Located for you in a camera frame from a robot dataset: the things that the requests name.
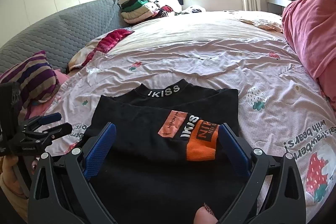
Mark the right hand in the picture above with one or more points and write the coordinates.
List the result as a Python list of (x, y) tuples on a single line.
[(205, 215)]

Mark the purple striped pillow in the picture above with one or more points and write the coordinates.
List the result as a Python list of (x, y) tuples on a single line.
[(38, 83)]

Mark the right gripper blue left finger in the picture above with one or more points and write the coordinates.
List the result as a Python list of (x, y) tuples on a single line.
[(61, 191)]

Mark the pink rumpled blanket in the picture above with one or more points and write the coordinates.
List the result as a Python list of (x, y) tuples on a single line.
[(309, 28)]

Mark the grey quilted headboard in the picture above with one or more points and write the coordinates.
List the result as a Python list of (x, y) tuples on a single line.
[(62, 34)]

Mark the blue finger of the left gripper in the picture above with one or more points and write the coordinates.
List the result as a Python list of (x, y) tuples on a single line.
[(36, 122), (41, 140)]

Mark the red yellow floral cloth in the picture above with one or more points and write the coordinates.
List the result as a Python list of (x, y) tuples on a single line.
[(103, 44)]

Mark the pink strawberry bed quilt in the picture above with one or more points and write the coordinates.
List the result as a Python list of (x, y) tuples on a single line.
[(280, 109)]

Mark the left hand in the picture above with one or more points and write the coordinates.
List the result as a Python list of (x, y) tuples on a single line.
[(9, 177)]

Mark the stack of folded clothes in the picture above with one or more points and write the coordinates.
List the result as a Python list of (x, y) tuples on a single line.
[(138, 11)]

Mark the black IKISS shirt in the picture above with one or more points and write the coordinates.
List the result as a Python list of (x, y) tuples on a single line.
[(166, 161)]

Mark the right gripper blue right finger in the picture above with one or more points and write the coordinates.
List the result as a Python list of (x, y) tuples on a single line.
[(273, 192)]

